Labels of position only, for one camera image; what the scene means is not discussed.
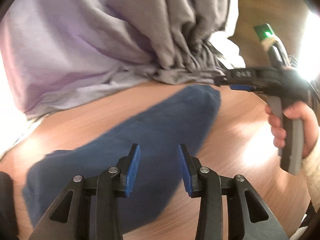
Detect person's right hand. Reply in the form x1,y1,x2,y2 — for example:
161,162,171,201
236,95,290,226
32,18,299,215
265,101,319,159

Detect lavender hanging garment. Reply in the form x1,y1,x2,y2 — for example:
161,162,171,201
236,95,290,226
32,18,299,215
1,0,158,119

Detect black camera box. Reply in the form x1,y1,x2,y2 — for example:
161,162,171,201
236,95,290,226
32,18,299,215
253,23,274,42

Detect navy blue pants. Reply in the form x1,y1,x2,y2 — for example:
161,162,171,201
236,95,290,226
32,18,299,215
23,85,221,233

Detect white hanging garment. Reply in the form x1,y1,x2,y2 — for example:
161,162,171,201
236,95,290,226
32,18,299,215
209,31,246,69

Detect grey hanging garment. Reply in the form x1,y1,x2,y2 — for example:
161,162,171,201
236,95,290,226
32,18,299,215
106,0,239,85

